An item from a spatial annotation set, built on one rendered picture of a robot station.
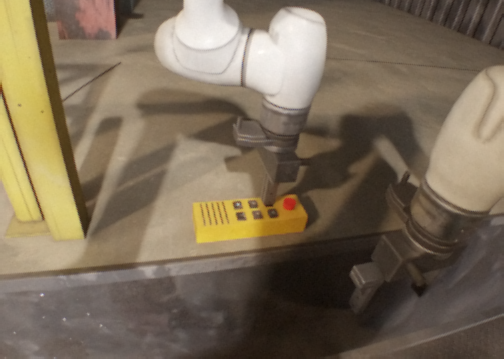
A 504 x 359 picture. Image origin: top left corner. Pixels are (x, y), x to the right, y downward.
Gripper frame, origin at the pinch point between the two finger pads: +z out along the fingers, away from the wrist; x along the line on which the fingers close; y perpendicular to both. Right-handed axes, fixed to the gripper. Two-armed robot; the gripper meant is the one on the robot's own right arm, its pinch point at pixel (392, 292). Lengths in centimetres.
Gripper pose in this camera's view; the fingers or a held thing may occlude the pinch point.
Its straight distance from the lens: 61.9
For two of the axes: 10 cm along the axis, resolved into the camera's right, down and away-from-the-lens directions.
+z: -1.2, 8.0, 5.8
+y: 2.8, 5.9, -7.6
